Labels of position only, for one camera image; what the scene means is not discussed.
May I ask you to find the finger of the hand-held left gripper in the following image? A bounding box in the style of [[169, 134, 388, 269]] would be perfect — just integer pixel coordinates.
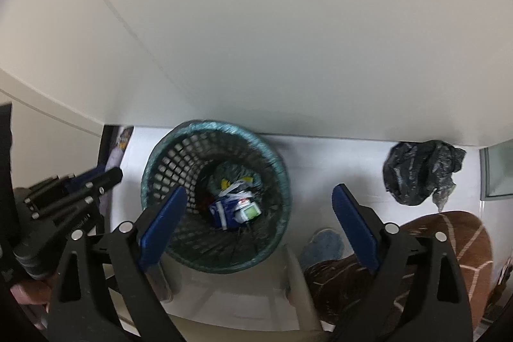
[[23, 167, 106, 209], [31, 167, 124, 221]]

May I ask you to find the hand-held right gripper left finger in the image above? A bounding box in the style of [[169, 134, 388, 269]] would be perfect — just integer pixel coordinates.
[[47, 186, 189, 342]]

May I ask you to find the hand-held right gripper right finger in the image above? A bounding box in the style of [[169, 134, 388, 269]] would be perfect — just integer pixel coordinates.
[[331, 184, 474, 342]]

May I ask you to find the blue and white packet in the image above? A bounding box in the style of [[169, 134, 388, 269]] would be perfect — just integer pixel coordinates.
[[208, 194, 245, 229]]

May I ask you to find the teal mesh wastebasket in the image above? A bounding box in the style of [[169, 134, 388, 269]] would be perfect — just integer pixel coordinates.
[[140, 120, 292, 274]]

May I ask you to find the green and white box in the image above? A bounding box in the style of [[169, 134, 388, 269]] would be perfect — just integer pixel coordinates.
[[234, 202, 262, 225]]

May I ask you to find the person's left hand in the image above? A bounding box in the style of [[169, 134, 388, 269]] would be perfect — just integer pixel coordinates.
[[10, 280, 54, 306]]

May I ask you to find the blue slipper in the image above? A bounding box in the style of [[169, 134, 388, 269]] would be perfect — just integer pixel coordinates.
[[300, 229, 345, 271]]

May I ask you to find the yellow and white wrapper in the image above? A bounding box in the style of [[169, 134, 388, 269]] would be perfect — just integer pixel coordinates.
[[218, 176, 257, 195]]

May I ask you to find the crumpled black plastic bag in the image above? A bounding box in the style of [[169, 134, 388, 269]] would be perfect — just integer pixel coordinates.
[[383, 140, 467, 213]]

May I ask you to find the beige plastic stool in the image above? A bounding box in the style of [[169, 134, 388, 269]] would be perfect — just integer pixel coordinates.
[[108, 244, 321, 342]]

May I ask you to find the person's right trouser leg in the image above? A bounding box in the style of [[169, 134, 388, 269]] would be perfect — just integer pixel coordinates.
[[302, 211, 493, 342]]

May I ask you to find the black vertical frame strip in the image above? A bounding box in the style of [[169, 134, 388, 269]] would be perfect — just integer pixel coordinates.
[[98, 126, 118, 171]]

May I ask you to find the glass door with grey frame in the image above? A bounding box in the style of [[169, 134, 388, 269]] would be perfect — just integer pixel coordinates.
[[479, 139, 513, 201]]

